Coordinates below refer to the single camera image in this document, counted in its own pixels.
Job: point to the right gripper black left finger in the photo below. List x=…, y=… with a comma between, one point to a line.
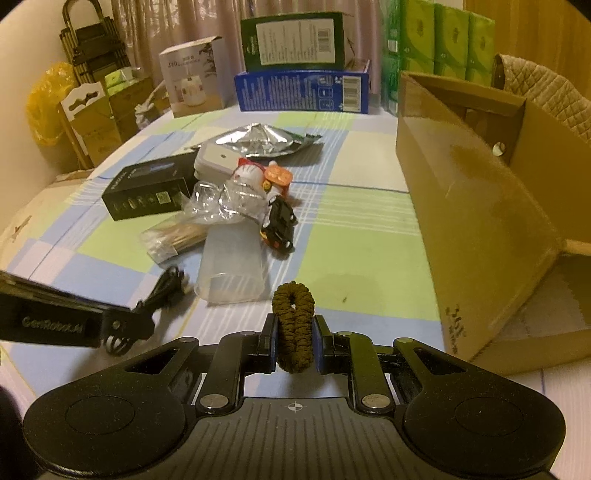
x=235, y=357

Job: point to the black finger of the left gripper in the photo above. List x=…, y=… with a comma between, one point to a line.
x=124, y=323

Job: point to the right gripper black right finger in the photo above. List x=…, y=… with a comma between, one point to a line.
x=353, y=355

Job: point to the translucent plastic cup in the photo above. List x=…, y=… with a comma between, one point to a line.
x=231, y=267

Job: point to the cotton swabs bag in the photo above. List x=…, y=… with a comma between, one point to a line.
x=166, y=240

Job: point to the toy race car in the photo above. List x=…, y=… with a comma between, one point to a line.
x=278, y=226

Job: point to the clear bag with metal hooks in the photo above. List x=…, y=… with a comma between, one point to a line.
x=231, y=202

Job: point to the black product box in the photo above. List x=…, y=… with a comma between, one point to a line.
x=150, y=188

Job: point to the red white cat figurine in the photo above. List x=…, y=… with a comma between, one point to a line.
x=272, y=178

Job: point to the white square case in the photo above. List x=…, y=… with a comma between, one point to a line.
x=215, y=163

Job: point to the brown hanger cardboard box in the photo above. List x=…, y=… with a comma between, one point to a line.
x=87, y=112

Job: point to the yellow plastic bag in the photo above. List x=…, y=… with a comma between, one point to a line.
x=41, y=106

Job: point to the silver foil pouch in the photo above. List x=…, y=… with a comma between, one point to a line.
x=260, y=141

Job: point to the white humidifier box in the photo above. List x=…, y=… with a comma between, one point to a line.
x=197, y=76

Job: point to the blue product box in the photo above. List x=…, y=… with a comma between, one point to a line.
x=345, y=90

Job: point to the black folding cart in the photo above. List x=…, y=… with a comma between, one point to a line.
x=94, y=50

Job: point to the pink curtain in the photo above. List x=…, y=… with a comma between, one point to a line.
x=148, y=27

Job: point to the green product box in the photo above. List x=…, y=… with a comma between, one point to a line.
x=310, y=40

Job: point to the green tissue pack stack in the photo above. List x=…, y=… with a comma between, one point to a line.
x=433, y=38

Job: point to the quilted beige chair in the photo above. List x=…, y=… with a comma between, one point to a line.
x=550, y=91

